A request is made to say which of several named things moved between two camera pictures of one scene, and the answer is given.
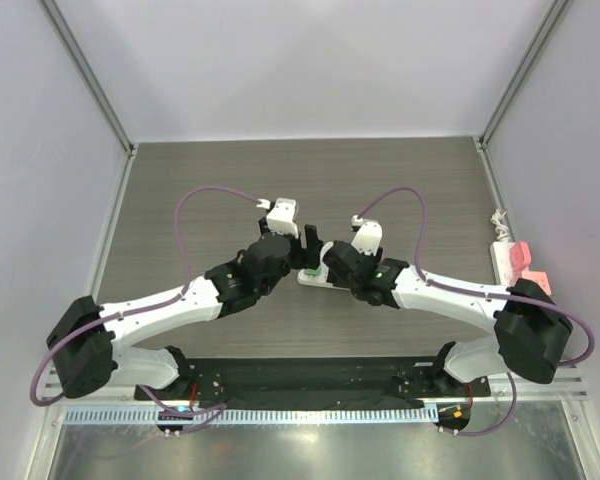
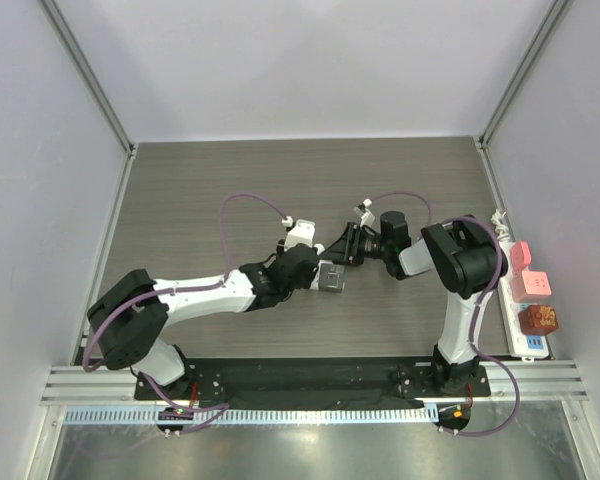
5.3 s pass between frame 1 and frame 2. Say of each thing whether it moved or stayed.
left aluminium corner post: stayed
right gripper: moved
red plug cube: stayed
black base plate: stayed
